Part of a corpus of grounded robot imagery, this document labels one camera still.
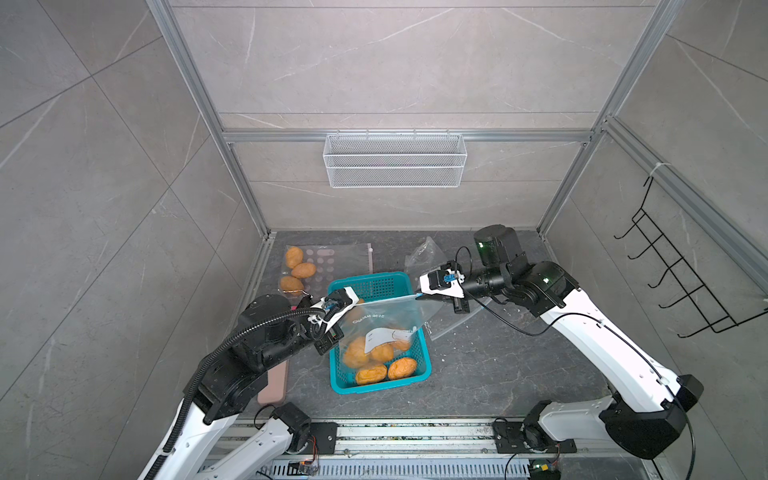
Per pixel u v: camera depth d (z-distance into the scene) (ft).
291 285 3.22
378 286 3.42
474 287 1.75
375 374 2.61
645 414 1.28
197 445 1.21
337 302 1.48
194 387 1.18
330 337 1.62
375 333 2.24
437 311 1.91
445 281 1.60
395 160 3.29
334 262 3.63
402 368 2.60
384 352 2.62
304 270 3.40
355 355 2.49
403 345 2.58
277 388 2.60
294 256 3.50
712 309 1.98
